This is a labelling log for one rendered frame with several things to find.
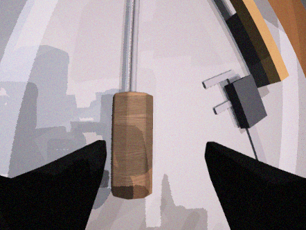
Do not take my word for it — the tan flat bar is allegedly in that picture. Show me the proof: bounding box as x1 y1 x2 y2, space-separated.
226 0 289 88

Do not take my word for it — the screwdriver with wooden handle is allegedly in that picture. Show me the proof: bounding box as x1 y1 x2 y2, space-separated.
111 0 153 199

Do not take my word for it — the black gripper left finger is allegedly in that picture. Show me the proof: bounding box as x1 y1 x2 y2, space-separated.
0 140 107 230

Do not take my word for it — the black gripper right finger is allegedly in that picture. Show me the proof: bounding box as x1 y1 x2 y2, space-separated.
205 142 306 230

